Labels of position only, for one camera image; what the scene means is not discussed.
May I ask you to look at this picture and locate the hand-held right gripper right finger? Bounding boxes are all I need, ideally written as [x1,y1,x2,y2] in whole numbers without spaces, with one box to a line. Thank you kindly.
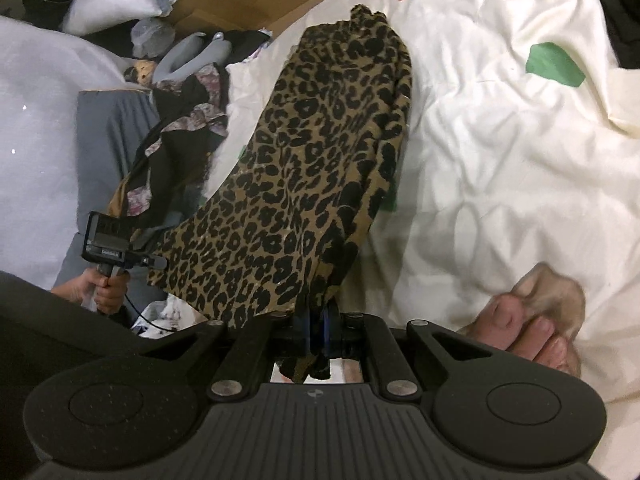
[322,310,493,402]

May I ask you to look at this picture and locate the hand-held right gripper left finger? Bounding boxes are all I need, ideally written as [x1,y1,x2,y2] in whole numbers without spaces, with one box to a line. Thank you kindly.
[150,312,313,402]

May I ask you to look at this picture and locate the leopard print garment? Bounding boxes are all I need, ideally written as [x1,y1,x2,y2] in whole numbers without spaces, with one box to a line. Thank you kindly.
[146,4,415,383]

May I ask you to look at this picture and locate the person's left forearm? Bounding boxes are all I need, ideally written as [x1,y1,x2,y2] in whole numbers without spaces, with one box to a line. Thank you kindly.
[50,280,83,306]

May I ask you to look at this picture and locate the person's left hand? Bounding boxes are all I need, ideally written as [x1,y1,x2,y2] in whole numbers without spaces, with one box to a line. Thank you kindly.
[75,269,130,316]

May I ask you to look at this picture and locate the person's trouser leg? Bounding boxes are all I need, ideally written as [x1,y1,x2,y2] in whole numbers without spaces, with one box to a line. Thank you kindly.
[0,270,166,480]

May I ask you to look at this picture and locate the black floral garment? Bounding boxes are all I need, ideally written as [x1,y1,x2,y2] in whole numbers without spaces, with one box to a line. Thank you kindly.
[107,62,231,233]

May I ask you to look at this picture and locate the white curtain cloth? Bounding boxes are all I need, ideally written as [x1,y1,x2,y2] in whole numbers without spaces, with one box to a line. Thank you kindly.
[0,15,131,291]

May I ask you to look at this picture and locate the small plush doll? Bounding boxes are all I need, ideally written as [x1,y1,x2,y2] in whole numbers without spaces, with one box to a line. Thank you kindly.
[124,59,156,86]

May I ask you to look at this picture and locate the person's foot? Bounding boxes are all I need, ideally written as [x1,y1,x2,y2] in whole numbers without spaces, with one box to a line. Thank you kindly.
[470,294,583,378]

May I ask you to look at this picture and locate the grey neck pillow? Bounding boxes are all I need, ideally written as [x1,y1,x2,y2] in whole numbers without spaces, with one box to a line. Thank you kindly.
[150,31,233,86]

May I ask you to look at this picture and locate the clear plastic bag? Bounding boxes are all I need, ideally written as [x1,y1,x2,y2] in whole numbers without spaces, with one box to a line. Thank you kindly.
[131,17,176,58]

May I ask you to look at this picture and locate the black cloth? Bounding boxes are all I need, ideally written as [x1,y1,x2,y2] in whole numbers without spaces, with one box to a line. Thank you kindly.
[220,29,273,66]

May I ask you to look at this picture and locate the cream printed bedsheet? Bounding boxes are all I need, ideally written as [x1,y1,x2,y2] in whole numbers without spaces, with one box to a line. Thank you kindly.
[205,0,640,403]

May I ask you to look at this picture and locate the open cardboard carton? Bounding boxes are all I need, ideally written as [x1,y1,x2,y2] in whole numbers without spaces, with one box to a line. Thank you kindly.
[141,0,211,36]

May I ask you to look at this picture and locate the black folded garment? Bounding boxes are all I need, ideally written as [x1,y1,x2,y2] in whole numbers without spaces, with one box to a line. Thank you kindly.
[577,0,640,68]

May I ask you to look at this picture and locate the black cable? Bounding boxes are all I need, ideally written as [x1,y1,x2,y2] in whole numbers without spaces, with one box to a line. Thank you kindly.
[122,292,178,333]

